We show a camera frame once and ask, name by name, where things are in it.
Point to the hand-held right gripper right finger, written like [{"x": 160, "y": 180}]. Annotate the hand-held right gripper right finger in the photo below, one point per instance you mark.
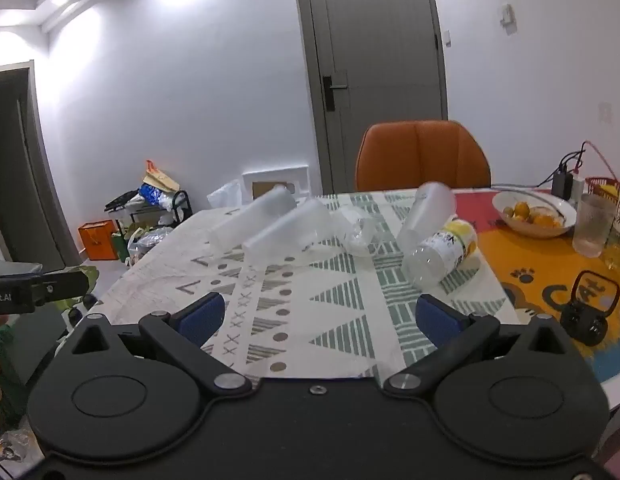
[{"x": 437, "y": 317}]

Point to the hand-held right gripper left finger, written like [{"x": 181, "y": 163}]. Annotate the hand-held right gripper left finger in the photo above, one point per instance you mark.
[{"x": 202, "y": 317}]

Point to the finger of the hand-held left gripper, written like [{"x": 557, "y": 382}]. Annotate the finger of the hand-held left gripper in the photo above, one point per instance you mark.
[{"x": 64, "y": 285}]

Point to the frosted plastic cup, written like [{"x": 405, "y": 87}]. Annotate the frosted plastic cup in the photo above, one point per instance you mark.
[
  {"x": 427, "y": 215},
  {"x": 290, "y": 232},
  {"x": 255, "y": 215}
]

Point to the clear crumpled plastic cup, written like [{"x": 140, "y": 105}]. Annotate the clear crumpled plastic cup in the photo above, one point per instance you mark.
[{"x": 357, "y": 232}]

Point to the orange box on floor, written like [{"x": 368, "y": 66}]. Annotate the orange box on floor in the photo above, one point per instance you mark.
[{"x": 95, "y": 242}]

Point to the clear bottle with yellow label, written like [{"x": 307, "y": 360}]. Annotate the clear bottle with yellow label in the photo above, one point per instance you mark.
[{"x": 440, "y": 255}]

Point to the colourful cartoon tablecloth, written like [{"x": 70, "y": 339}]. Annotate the colourful cartoon tablecloth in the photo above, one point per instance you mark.
[{"x": 535, "y": 270}]

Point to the white green patterned tablecloth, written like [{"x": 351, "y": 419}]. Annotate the white green patterned tablecloth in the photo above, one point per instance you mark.
[{"x": 310, "y": 280}]

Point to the black rack with clutter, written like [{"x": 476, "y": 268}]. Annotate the black rack with clutter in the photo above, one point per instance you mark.
[{"x": 154, "y": 205}]

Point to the dark doorway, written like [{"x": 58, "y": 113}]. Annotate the dark doorway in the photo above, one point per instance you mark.
[{"x": 24, "y": 170}]

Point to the white plastic bag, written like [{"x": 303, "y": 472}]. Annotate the white plastic bag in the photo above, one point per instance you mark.
[{"x": 224, "y": 195}]

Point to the white bowl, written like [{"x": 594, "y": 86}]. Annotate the white bowl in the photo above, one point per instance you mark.
[{"x": 530, "y": 230}]

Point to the pile of oranges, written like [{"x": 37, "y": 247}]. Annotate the pile of oranges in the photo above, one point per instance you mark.
[{"x": 537, "y": 216}]

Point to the clear plastic wrapper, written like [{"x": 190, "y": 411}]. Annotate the clear plastic wrapper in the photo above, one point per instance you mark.
[{"x": 9, "y": 447}]

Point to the orange chair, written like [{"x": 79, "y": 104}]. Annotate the orange chair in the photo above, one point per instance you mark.
[{"x": 422, "y": 157}]

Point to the white foam box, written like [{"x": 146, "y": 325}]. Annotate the white foam box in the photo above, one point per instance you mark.
[{"x": 290, "y": 180}]

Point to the ribbed drinking glass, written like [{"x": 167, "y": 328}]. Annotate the ribbed drinking glass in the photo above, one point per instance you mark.
[{"x": 592, "y": 225}]

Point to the red plastic basket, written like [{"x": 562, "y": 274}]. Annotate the red plastic basket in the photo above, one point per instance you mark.
[{"x": 602, "y": 185}]

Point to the grey door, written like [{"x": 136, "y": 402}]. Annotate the grey door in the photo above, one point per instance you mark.
[{"x": 380, "y": 60}]

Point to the white wall outlet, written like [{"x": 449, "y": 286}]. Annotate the white wall outlet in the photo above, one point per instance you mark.
[{"x": 605, "y": 114}]

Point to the white wall switch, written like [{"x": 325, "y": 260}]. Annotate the white wall switch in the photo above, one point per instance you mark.
[
  {"x": 507, "y": 15},
  {"x": 448, "y": 39}
]

